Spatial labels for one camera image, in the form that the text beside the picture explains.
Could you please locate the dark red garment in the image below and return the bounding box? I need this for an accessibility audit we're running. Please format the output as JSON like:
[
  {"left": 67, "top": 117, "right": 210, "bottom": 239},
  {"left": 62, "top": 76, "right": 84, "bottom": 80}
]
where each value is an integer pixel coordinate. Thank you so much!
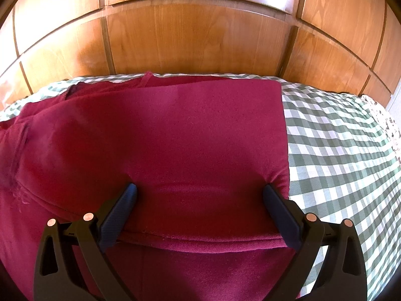
[{"left": 1, "top": 74, "right": 294, "bottom": 300}]

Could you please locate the floral patterned pillow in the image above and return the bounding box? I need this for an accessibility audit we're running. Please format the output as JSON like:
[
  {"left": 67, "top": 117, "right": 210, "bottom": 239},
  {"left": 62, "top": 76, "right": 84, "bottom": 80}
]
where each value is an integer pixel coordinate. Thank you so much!
[{"left": 361, "top": 95, "right": 400, "bottom": 162}]

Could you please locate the wooden panelled headboard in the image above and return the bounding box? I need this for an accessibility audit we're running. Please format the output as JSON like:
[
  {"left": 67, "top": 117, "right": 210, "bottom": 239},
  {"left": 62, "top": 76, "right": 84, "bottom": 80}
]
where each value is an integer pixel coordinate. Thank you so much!
[{"left": 1, "top": 0, "right": 400, "bottom": 107}]

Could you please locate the green white checkered bedspread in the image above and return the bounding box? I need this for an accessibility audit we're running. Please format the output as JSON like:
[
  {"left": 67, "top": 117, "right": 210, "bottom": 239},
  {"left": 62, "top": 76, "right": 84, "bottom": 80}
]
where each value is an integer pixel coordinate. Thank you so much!
[{"left": 0, "top": 72, "right": 401, "bottom": 301}]

